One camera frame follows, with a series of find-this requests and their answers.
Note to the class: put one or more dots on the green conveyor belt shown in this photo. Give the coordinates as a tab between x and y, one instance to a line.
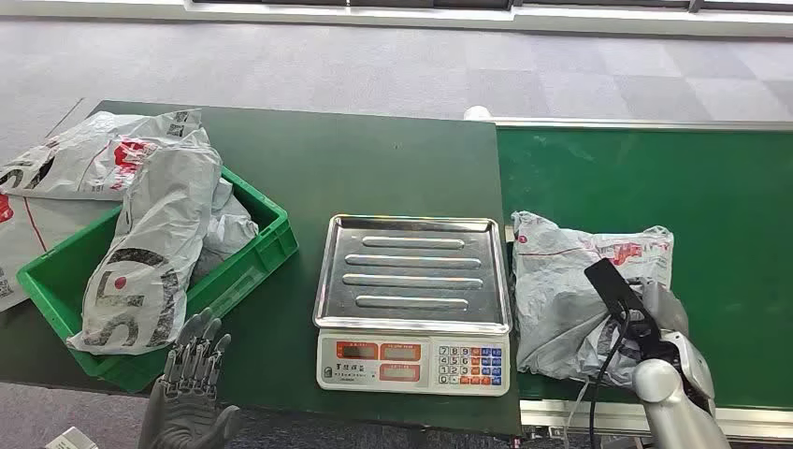
681	180

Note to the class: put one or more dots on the electronic scale with steel tray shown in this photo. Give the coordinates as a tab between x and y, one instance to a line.
412	279

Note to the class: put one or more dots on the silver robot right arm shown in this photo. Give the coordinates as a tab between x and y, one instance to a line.
675	409

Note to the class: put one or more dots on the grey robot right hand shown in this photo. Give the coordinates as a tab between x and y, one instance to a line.
668	307

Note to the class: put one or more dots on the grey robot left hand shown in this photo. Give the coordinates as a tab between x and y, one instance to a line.
186	409

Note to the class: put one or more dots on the grey courier bag package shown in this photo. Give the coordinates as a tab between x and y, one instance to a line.
557	291

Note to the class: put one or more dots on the black right wrist bracket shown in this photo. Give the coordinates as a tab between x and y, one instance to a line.
616	291

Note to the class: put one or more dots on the flat white courier bag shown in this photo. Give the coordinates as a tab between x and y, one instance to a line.
37	229

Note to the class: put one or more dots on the green plastic crate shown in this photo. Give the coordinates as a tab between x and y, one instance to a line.
56	285

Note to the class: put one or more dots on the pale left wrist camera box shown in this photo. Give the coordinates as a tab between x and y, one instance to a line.
71	440

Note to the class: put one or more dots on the dark window frame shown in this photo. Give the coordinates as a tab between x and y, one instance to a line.
433	3

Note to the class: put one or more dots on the plain grey crumpled bag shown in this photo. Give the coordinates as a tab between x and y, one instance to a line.
229	229

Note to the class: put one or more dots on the grey bag with red print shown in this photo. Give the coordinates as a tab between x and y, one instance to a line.
80	161

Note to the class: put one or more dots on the grey bag with black print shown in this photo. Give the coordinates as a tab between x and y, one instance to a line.
155	248

